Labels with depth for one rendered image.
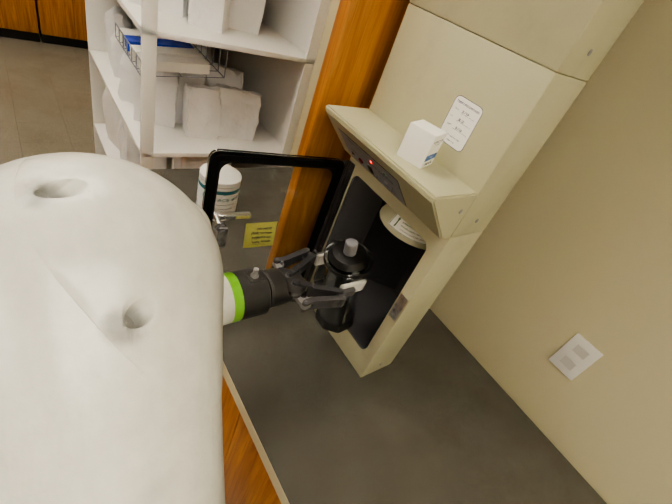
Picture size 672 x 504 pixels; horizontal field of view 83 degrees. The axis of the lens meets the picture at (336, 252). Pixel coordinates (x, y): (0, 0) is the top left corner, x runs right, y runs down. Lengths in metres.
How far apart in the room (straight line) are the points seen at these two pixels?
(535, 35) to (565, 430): 0.97
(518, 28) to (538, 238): 0.59
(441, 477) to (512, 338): 0.45
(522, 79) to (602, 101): 0.43
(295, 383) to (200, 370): 0.79
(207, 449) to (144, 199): 0.11
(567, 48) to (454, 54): 0.18
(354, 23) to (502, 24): 0.28
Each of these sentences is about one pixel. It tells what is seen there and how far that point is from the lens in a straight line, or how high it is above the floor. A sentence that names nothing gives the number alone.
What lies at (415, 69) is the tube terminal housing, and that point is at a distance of 0.80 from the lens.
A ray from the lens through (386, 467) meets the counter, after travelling 0.96.
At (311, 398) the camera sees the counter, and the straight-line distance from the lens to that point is 0.96.
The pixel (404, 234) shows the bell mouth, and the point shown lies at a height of 1.33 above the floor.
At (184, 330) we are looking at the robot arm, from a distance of 0.17.
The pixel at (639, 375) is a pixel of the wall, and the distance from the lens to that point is 1.14.
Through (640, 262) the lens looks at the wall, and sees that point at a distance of 1.07.
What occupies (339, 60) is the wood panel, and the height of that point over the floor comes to 1.58.
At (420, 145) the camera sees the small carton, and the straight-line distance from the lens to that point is 0.67.
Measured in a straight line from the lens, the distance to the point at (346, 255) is 0.81.
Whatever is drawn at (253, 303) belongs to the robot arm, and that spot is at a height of 1.23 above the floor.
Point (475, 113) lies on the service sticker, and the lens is 0.70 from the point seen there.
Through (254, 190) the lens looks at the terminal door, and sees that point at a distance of 0.85.
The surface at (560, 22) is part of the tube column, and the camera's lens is 0.67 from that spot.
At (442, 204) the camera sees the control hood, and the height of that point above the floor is 1.50.
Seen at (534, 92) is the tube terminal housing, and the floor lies 1.68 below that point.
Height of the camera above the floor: 1.74
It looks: 36 degrees down
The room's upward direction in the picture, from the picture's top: 23 degrees clockwise
